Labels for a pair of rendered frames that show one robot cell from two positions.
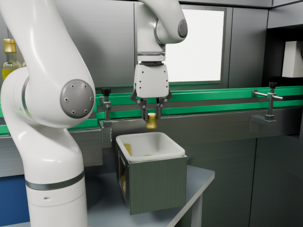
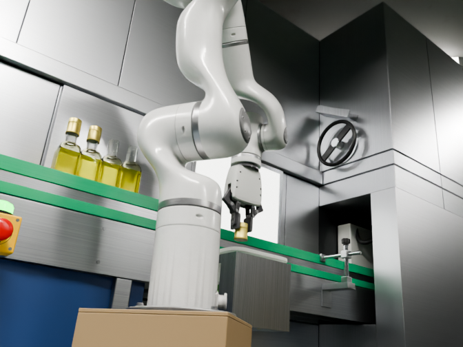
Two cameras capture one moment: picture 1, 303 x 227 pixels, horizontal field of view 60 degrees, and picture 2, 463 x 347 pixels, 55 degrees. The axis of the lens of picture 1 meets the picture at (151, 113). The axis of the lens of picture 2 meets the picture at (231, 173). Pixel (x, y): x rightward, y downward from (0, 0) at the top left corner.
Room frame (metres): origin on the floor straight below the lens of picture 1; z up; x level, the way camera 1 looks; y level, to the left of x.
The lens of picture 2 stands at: (-0.26, 0.40, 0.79)
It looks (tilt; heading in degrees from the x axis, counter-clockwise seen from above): 22 degrees up; 341
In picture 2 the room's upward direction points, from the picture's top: 5 degrees clockwise
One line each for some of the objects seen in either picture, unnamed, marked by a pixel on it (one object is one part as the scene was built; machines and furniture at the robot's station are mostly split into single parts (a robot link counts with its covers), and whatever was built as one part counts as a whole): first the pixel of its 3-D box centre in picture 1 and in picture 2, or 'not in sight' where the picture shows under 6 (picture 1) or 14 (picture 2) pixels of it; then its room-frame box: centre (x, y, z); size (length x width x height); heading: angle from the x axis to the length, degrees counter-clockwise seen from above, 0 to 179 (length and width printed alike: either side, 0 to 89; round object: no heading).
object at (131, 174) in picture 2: not in sight; (124, 198); (0.93, 0.29, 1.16); 0.06 x 0.06 x 0.21; 17
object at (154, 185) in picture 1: (145, 166); (226, 295); (0.81, 0.02, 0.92); 0.27 x 0.17 x 0.15; 17
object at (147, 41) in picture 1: (152, 29); (249, 137); (0.79, 0.00, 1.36); 0.09 x 0.08 x 0.13; 48
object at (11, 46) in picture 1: (10, 46); (74, 127); (0.88, 0.46, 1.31); 0.04 x 0.04 x 0.04
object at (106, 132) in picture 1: (105, 133); not in sight; (0.86, 0.16, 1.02); 0.09 x 0.04 x 0.07; 17
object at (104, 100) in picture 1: (105, 106); not in sight; (0.85, 0.15, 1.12); 0.17 x 0.03 x 0.12; 17
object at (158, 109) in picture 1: (161, 108); (251, 221); (0.80, -0.03, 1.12); 0.03 x 0.03 x 0.07; 18
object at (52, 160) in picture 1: (43, 121); (179, 159); (0.55, 0.23, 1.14); 0.19 x 0.12 x 0.24; 50
